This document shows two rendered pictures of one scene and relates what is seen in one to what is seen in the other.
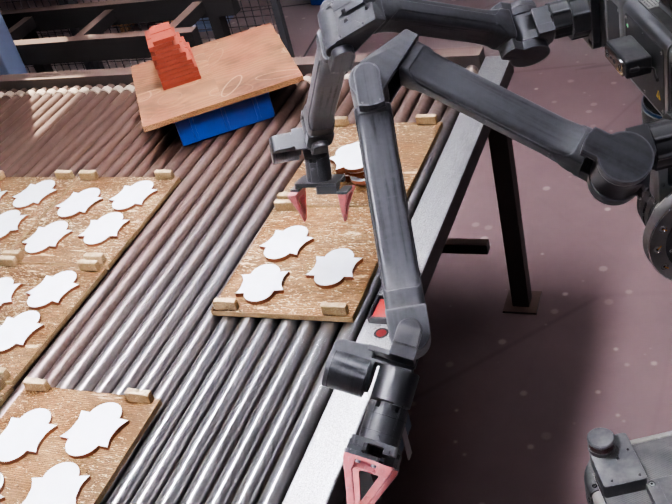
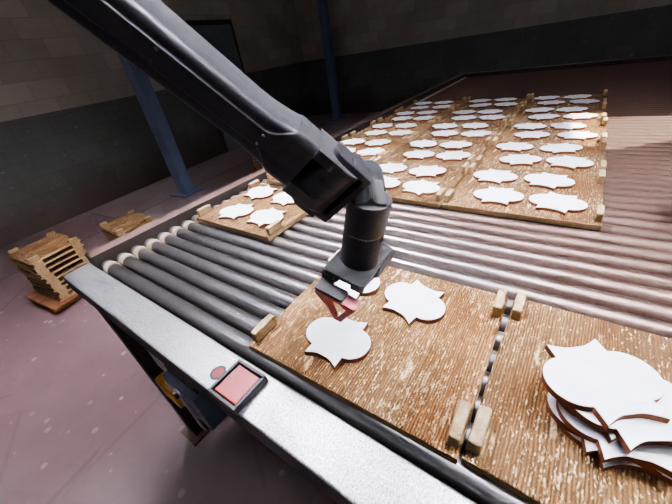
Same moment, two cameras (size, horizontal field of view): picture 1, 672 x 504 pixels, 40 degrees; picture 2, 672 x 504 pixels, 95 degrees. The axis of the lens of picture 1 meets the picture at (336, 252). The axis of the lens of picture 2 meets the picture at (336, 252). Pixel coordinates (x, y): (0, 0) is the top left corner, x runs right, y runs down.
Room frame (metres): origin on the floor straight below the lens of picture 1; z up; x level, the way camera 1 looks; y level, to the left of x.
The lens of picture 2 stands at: (1.84, -0.39, 1.40)
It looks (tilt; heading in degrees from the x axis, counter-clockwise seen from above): 33 degrees down; 102
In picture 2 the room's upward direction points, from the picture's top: 10 degrees counter-clockwise
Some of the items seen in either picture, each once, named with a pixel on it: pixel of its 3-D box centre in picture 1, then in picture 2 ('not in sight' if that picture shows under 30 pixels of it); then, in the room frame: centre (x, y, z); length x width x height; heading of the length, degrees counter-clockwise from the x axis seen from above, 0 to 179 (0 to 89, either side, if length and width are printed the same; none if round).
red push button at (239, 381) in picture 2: (389, 310); (238, 385); (1.56, -0.08, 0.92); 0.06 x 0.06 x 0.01; 62
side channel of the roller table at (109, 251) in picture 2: not in sight; (378, 121); (1.81, 2.14, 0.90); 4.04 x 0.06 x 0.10; 62
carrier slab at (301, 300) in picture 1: (310, 259); (379, 323); (1.81, 0.06, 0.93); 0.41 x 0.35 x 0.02; 152
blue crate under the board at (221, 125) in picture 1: (217, 98); not in sight; (2.75, 0.23, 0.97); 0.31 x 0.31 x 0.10; 6
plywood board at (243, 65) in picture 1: (212, 73); not in sight; (2.82, 0.23, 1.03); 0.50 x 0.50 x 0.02; 6
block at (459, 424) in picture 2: not in sight; (459, 423); (1.92, -0.15, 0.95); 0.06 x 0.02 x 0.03; 62
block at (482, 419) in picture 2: not in sight; (479, 429); (1.95, -0.15, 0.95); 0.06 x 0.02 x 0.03; 61
